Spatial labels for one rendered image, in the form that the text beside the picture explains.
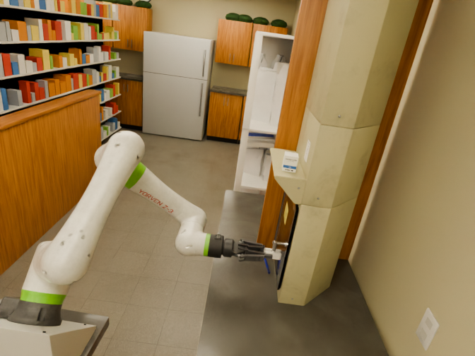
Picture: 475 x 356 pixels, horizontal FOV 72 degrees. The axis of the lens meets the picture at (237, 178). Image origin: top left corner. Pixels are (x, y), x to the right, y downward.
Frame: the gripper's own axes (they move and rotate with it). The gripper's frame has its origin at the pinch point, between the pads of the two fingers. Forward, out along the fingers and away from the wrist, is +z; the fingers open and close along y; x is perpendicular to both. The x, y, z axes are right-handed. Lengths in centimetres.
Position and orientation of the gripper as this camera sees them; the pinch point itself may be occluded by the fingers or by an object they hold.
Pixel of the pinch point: (272, 253)
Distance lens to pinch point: 137.7
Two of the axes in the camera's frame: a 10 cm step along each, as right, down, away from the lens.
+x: -1.3, 9.1, 4.0
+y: 0.4, -4.0, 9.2
